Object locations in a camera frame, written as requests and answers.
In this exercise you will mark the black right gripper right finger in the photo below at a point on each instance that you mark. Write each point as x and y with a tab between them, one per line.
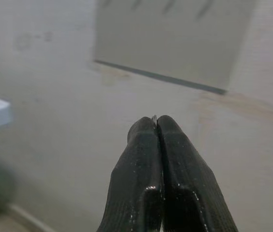
189	188

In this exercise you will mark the grey key hook board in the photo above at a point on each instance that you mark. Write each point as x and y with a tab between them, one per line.
170	41

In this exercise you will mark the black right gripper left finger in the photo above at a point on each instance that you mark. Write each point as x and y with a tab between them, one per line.
134	183

